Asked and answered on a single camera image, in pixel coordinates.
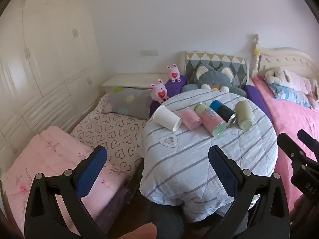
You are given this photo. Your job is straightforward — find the white nightstand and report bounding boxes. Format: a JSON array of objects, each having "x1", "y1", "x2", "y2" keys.
[{"x1": 102, "y1": 73, "x2": 173, "y2": 94}]

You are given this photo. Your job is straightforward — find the cream bed headboard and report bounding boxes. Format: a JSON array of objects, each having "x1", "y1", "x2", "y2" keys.
[{"x1": 250, "y1": 33, "x2": 319, "y2": 80}]

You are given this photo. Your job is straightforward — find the folded pink quilt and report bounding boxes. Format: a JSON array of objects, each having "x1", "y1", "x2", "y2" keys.
[{"x1": 2, "y1": 126, "x2": 130, "y2": 239}]

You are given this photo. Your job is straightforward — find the cream wardrobe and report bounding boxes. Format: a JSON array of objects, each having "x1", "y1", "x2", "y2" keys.
[{"x1": 0, "y1": 0, "x2": 105, "y2": 171}]

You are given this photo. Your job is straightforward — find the white and pink plush dog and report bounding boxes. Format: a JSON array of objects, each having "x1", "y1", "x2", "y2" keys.
[{"x1": 264, "y1": 67, "x2": 319, "y2": 110}]

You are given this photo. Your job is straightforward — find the black bottle with blue cap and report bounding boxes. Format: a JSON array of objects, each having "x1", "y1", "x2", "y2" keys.
[{"x1": 209, "y1": 100, "x2": 238, "y2": 128}]

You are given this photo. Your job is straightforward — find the purple cushion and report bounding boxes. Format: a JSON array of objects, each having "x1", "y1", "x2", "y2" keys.
[
  {"x1": 149, "y1": 75, "x2": 188, "y2": 117},
  {"x1": 243, "y1": 84, "x2": 275, "y2": 121}
]

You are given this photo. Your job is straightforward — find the pink bedspread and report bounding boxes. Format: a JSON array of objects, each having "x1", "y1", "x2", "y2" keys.
[{"x1": 252, "y1": 76, "x2": 319, "y2": 206}]

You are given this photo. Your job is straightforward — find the pink ribbed cup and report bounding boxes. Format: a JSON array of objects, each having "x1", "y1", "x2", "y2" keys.
[{"x1": 179, "y1": 107, "x2": 203, "y2": 131}]

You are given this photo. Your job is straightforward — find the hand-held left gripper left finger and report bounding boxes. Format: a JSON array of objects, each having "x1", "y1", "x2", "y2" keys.
[{"x1": 24, "y1": 145, "x2": 110, "y2": 239}]

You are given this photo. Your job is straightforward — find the white paper cup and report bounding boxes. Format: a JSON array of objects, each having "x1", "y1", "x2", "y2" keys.
[{"x1": 153, "y1": 105, "x2": 182, "y2": 132}]

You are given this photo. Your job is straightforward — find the grey flower-print pillow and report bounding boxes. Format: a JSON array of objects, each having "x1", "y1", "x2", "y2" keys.
[{"x1": 102, "y1": 87, "x2": 156, "y2": 120}]

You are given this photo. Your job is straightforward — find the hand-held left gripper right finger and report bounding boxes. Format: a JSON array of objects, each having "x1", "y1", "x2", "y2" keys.
[{"x1": 208, "y1": 145, "x2": 291, "y2": 239}]

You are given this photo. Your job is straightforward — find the pink bunny toy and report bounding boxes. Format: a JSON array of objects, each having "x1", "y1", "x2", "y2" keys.
[
  {"x1": 166, "y1": 64, "x2": 182, "y2": 83},
  {"x1": 150, "y1": 79, "x2": 170, "y2": 103}
]

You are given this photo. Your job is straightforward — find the grey cat plush cushion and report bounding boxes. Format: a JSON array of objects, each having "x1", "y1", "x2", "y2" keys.
[{"x1": 180, "y1": 64, "x2": 248, "y2": 98}]

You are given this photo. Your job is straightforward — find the striped white blanket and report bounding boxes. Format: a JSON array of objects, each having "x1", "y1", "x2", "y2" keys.
[{"x1": 138, "y1": 90, "x2": 279, "y2": 223}]

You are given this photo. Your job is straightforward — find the heart-print bed sheet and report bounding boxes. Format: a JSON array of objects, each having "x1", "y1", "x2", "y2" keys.
[{"x1": 69, "y1": 93, "x2": 150, "y2": 175}]

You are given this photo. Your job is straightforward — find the pink tumbler with green ends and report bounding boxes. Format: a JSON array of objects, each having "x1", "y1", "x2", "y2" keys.
[{"x1": 194, "y1": 103, "x2": 227, "y2": 137}]

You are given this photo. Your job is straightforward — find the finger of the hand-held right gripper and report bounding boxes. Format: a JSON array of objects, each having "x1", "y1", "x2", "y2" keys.
[
  {"x1": 297, "y1": 129, "x2": 319, "y2": 158},
  {"x1": 277, "y1": 132, "x2": 309, "y2": 166}
]

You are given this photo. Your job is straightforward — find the blue printed pillow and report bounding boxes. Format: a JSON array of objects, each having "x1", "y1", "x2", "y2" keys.
[{"x1": 268, "y1": 83, "x2": 313, "y2": 109}]

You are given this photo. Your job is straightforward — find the diamond-pattern cushion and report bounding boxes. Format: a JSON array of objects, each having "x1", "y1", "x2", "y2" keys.
[{"x1": 184, "y1": 51, "x2": 250, "y2": 90}]

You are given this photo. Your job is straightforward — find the pale green cup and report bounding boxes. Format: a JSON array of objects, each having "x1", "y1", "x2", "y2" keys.
[{"x1": 235, "y1": 100, "x2": 254, "y2": 130}]

